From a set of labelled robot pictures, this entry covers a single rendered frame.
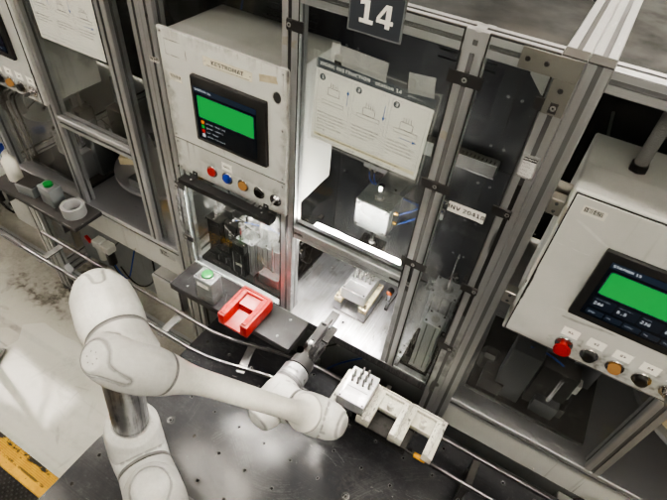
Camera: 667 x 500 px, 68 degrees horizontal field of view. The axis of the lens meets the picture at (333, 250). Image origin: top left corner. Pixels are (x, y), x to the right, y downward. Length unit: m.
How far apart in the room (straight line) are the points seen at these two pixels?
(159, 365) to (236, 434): 0.81
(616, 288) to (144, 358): 0.98
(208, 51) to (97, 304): 0.68
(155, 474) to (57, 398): 1.44
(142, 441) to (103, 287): 0.57
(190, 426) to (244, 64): 1.21
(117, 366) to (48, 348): 2.07
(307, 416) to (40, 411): 1.79
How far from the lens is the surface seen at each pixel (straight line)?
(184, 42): 1.45
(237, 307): 1.83
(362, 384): 1.66
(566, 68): 1.01
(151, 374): 1.09
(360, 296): 1.76
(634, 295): 1.20
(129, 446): 1.60
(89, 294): 1.18
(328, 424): 1.40
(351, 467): 1.82
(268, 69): 1.29
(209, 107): 1.45
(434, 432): 1.70
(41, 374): 3.03
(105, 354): 1.05
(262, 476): 1.80
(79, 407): 2.85
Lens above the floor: 2.37
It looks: 45 degrees down
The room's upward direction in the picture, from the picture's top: 6 degrees clockwise
